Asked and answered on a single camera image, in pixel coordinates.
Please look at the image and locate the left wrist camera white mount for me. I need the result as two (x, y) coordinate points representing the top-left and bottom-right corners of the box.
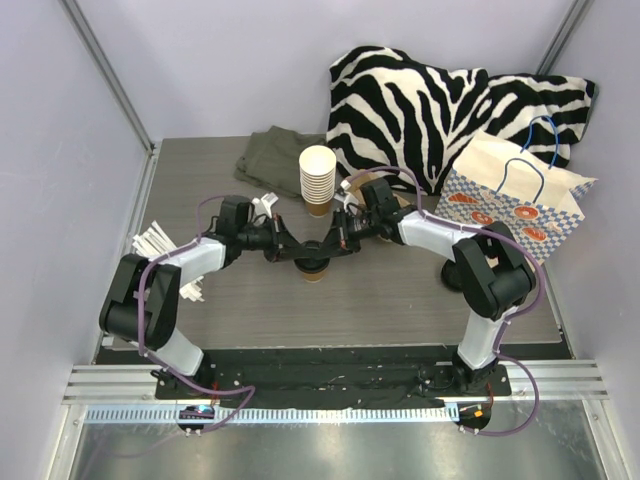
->
(251, 192), (279, 218)

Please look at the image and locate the olive green folded cloth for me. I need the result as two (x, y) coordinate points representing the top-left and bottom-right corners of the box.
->
(234, 126), (326, 198)

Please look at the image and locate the cardboard cup carrier tray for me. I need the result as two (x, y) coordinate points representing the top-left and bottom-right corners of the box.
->
(344, 172), (416, 244)

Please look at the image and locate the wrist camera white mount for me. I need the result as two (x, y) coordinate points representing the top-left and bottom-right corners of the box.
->
(251, 192), (279, 218)
(334, 180), (363, 210)

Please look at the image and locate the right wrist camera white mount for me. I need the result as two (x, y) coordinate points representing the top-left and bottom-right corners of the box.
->
(334, 180), (363, 210)

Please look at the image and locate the white slotted cable duct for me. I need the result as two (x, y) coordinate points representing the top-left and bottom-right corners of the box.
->
(84, 403), (459, 425)

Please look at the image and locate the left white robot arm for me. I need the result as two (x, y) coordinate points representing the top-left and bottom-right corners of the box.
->
(99, 195), (305, 399)

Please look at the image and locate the black plastic cup lid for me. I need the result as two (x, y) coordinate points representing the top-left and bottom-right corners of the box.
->
(293, 240), (330, 273)

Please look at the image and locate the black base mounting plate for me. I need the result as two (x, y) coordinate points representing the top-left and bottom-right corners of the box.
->
(94, 344), (514, 409)

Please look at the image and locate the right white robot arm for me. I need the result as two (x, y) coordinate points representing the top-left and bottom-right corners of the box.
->
(334, 178), (537, 395)

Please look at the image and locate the stack of paper cups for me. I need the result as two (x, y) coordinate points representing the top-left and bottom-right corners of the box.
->
(299, 145), (337, 218)

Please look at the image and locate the bundle of white straws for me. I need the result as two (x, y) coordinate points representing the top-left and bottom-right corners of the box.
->
(132, 221), (204, 302)

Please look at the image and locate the zebra print cloth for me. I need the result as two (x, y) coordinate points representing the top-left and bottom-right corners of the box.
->
(326, 46), (599, 195)

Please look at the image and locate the single brown paper cup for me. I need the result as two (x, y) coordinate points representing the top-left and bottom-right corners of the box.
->
(301, 268), (327, 283)

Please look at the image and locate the printed paper takeout bag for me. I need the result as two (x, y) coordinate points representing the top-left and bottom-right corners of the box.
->
(435, 116), (596, 264)

